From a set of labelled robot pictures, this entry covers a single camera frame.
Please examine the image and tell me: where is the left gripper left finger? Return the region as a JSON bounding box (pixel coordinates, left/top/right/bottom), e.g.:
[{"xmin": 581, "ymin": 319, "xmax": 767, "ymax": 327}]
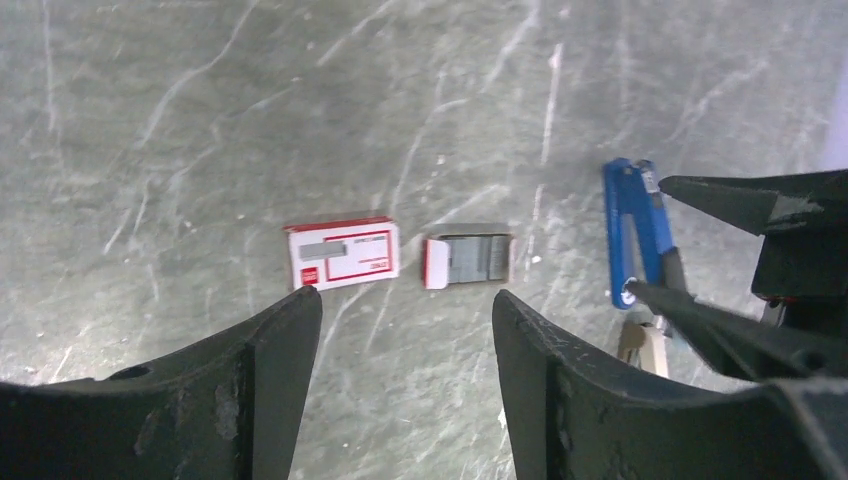
[{"xmin": 1, "ymin": 286, "xmax": 322, "ymax": 479}]

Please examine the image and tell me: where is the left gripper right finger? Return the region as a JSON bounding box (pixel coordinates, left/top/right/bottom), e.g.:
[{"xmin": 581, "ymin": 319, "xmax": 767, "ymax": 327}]
[{"xmin": 492, "ymin": 290, "xmax": 847, "ymax": 479}]

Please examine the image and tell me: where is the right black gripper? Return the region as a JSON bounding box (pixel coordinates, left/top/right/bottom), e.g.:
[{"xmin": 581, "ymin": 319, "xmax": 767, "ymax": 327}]
[{"xmin": 625, "ymin": 170, "xmax": 847, "ymax": 382}]

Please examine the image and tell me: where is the red white staple box sleeve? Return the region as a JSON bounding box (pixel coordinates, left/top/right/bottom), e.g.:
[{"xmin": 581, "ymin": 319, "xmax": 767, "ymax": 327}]
[{"xmin": 283, "ymin": 216, "xmax": 400, "ymax": 291}]

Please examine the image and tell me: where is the staple box tray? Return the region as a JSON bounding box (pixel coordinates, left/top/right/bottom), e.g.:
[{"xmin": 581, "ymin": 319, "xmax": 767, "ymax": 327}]
[{"xmin": 421, "ymin": 223, "xmax": 517, "ymax": 290}]

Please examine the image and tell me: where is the beige small stapler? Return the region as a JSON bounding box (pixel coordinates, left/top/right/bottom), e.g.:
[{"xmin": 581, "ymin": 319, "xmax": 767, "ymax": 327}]
[{"xmin": 616, "ymin": 312, "xmax": 669, "ymax": 378}]

